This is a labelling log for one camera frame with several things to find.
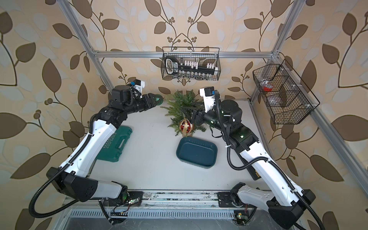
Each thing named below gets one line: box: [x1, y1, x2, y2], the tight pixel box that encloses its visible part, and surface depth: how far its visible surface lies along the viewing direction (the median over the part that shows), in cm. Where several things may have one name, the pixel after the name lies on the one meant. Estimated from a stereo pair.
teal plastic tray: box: [175, 136, 219, 169], surface depth 92 cm
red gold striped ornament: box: [179, 117, 195, 137], surface depth 71 cm
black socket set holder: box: [165, 56, 219, 75], surface depth 84 cm
